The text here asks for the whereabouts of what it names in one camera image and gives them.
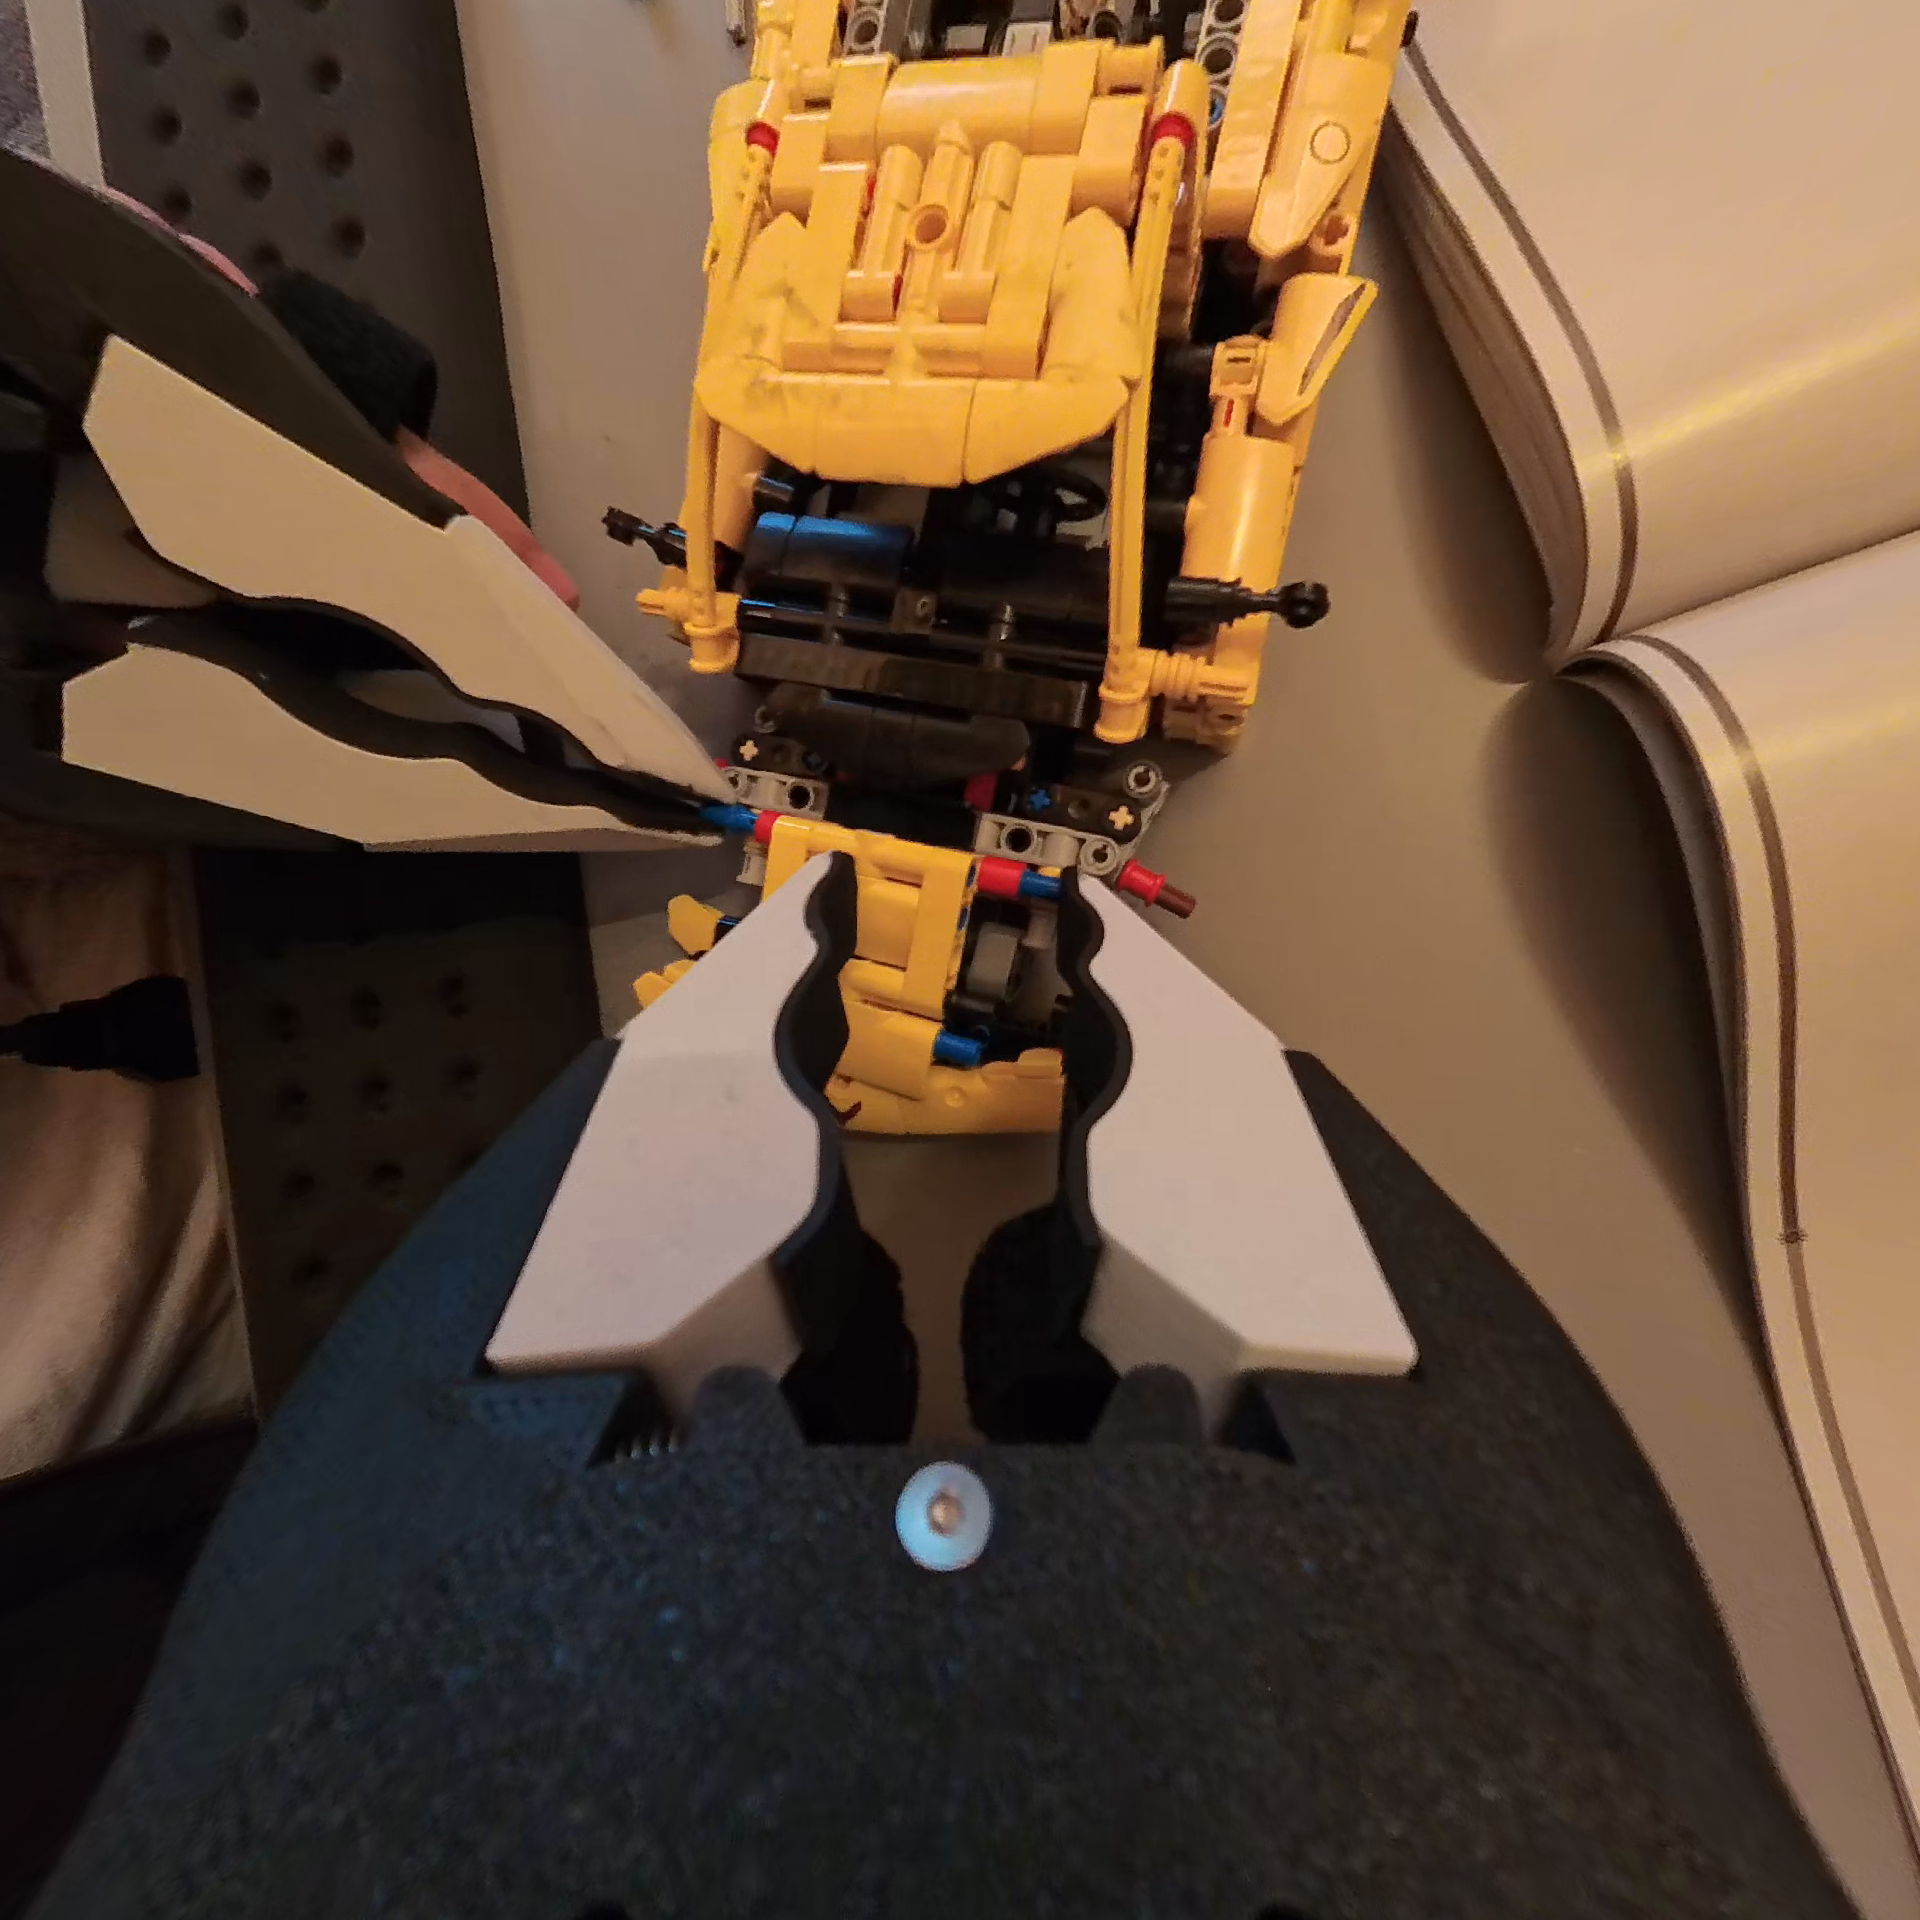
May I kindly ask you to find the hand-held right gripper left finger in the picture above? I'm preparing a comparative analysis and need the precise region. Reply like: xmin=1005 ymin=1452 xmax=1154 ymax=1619
xmin=486 ymin=854 xmax=858 ymax=1420

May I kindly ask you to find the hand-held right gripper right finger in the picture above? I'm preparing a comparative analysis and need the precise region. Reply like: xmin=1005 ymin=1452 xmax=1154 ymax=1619
xmin=1056 ymin=873 xmax=1420 ymax=1423

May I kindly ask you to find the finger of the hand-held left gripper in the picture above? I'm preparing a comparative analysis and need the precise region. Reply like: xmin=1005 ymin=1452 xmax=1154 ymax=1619
xmin=80 ymin=335 xmax=735 ymax=804
xmin=60 ymin=642 xmax=722 ymax=855

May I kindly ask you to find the yellow brick hood panel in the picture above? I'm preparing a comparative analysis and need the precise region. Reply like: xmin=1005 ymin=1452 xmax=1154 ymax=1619
xmin=750 ymin=817 xmax=984 ymax=1067

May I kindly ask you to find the yellow brick model car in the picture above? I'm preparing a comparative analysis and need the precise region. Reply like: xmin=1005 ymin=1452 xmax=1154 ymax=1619
xmin=604 ymin=0 xmax=1420 ymax=1144

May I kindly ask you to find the person's left hand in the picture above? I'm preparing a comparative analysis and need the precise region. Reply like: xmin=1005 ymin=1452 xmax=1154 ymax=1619
xmin=398 ymin=428 xmax=584 ymax=616

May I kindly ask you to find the black dotted rubber mat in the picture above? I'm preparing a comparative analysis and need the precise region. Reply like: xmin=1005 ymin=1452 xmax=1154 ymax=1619
xmin=88 ymin=0 xmax=601 ymax=1414

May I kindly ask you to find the open instruction booklet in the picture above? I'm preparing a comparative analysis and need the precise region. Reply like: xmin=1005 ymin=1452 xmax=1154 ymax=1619
xmin=1372 ymin=0 xmax=1920 ymax=1743

